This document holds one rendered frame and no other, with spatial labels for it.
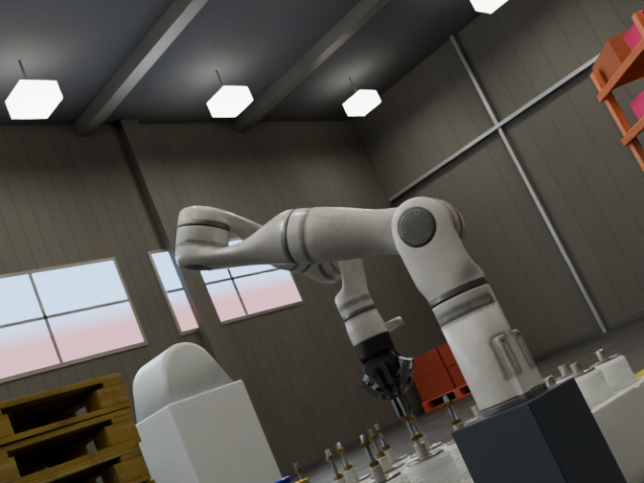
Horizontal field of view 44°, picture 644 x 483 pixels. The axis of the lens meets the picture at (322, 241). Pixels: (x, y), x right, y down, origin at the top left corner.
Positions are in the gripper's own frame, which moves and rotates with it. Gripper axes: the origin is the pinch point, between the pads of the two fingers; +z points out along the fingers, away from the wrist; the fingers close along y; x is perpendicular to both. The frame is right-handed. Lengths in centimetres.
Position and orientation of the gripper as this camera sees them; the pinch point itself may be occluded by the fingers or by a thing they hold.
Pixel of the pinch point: (401, 405)
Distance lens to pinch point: 158.2
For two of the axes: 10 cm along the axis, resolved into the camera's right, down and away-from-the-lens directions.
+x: 5.7, -0.6, 8.2
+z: 4.0, 8.9, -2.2
